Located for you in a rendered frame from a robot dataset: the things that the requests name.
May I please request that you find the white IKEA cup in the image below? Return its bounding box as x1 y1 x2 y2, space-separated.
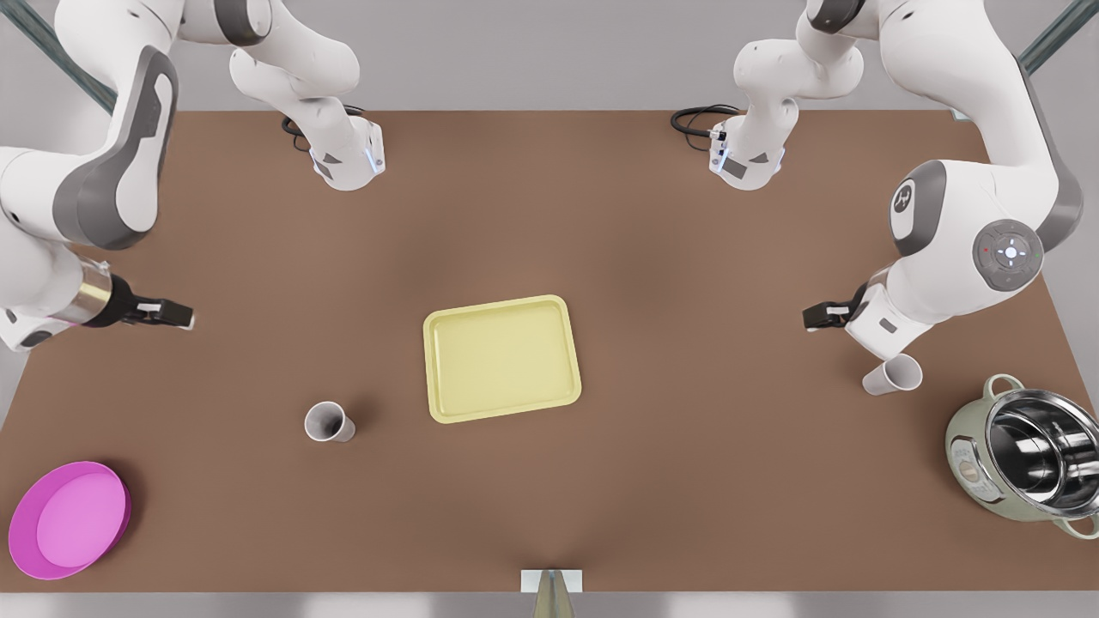
862 353 924 397
304 401 356 444

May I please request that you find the yellow rectangular tray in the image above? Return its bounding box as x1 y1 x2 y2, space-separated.
422 294 583 426

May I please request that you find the pink round bowl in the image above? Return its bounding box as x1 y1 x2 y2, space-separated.
8 461 132 581

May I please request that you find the pale green steel pot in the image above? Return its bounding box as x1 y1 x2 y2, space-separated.
944 373 1099 541

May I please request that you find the black cable loop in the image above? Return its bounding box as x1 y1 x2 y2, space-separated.
670 105 744 143
282 104 367 155

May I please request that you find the silver frame post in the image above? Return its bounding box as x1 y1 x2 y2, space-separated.
1017 0 1099 75
12 0 118 114
520 568 584 618

